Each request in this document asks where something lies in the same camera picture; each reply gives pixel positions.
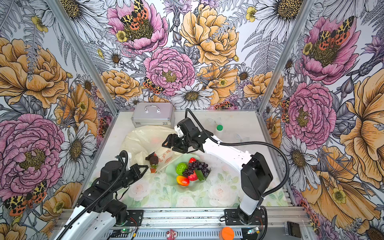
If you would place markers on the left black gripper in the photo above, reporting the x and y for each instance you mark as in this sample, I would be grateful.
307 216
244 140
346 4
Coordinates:
135 169

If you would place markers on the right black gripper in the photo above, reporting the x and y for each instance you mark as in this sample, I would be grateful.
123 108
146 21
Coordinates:
173 141

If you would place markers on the green bumpy fruit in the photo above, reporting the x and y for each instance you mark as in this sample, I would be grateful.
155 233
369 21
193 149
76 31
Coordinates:
181 168

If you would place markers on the red strawberry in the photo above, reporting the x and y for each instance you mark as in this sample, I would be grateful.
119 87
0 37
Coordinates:
192 160

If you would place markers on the translucent cream plastic bag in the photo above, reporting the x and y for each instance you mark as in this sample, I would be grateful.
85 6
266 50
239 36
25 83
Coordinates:
145 140

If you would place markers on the purple grape bunch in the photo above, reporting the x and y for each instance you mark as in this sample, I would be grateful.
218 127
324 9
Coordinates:
192 167

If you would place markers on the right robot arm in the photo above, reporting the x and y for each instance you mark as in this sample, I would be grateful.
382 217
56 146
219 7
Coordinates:
255 174

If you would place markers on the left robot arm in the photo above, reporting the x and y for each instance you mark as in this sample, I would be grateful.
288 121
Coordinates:
97 210

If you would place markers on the silver metal case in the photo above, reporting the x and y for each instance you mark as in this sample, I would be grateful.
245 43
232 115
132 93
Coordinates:
154 114

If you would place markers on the light green plate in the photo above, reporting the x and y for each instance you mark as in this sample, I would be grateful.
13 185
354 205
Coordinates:
172 175

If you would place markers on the yellow orange mango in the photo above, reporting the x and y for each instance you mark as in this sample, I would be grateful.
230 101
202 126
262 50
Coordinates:
183 181

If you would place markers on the white bottle green cap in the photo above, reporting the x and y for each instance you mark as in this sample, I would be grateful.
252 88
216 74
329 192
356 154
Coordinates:
219 129

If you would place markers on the red white small object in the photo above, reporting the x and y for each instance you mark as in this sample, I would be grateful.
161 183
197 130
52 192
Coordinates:
171 235

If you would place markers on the orange round cap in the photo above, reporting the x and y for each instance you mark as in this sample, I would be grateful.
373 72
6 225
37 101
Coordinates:
226 233

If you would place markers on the green circuit board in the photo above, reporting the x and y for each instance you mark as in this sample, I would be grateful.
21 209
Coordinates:
254 230

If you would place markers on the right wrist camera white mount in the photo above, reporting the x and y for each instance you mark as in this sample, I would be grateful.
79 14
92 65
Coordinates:
179 131

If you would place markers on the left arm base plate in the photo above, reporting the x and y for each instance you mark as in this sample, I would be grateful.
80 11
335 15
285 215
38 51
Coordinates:
133 218

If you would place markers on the aluminium front rail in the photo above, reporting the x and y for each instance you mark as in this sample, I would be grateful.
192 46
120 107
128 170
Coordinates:
206 223

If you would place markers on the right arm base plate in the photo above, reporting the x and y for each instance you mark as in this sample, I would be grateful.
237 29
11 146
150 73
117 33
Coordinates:
236 217

